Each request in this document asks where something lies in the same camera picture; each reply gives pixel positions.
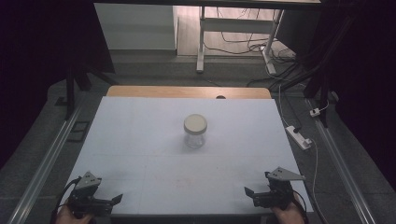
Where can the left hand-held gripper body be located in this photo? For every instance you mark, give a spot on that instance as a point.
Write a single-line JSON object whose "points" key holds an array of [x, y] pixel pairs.
{"points": [[85, 199]]}

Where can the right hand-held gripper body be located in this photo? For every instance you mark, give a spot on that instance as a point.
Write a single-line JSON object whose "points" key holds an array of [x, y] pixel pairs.
{"points": [[278, 194]]}

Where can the clear glass jar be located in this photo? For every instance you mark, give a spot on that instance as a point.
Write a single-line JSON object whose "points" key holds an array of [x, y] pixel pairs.
{"points": [[194, 141]]}

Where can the cream round jar lid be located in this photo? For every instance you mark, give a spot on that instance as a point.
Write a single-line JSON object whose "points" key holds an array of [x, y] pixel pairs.
{"points": [[195, 123]]}

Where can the person's right hand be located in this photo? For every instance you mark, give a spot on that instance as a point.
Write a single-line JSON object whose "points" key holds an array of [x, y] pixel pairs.
{"points": [[289, 216]]}

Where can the person's left hand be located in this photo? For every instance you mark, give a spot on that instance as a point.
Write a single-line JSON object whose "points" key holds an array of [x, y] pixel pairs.
{"points": [[68, 217]]}

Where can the white power strip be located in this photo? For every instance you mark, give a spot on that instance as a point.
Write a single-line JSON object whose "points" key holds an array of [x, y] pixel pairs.
{"points": [[297, 137]]}

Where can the white table sheet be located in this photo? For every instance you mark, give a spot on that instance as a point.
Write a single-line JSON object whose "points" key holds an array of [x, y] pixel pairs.
{"points": [[140, 140]]}

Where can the black plug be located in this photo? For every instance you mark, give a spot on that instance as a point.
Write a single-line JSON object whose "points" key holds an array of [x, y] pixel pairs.
{"points": [[297, 128]]}

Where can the small white adapter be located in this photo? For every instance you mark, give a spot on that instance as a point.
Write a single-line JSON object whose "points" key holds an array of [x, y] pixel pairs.
{"points": [[315, 112]]}

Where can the black metal stand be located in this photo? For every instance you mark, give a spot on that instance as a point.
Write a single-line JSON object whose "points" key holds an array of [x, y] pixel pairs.
{"points": [[323, 87], [70, 93]]}

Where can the wooden table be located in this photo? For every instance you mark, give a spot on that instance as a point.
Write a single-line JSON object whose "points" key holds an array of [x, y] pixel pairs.
{"points": [[174, 92]]}

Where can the dark curtain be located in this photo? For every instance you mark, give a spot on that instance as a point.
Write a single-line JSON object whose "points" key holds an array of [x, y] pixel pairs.
{"points": [[31, 62], [373, 77]]}

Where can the dark grey cabinet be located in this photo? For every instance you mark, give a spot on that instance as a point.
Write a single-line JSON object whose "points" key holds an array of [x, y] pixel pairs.
{"points": [[292, 31]]}

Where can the dark desk top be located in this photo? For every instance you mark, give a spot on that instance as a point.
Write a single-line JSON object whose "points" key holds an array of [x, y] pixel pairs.
{"points": [[218, 3]]}

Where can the aluminium rail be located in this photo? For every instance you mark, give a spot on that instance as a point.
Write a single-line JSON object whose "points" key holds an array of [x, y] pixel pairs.
{"points": [[46, 168], [342, 168]]}

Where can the black flat frame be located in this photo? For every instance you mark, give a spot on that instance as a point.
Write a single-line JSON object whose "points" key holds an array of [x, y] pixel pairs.
{"points": [[79, 132]]}

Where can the white desk frame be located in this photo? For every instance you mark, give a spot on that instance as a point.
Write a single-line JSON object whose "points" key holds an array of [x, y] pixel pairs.
{"points": [[236, 25]]}

